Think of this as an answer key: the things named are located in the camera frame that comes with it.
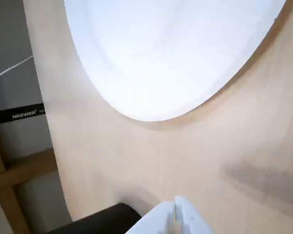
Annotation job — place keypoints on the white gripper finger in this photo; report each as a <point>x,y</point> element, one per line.
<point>158,219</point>
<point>193,219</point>

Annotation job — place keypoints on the white paper plate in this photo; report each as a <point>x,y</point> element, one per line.
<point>166,56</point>

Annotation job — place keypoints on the black Neewer stand pole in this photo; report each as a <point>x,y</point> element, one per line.
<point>14,115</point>

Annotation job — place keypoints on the light wooden frame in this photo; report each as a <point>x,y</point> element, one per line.
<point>7,175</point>

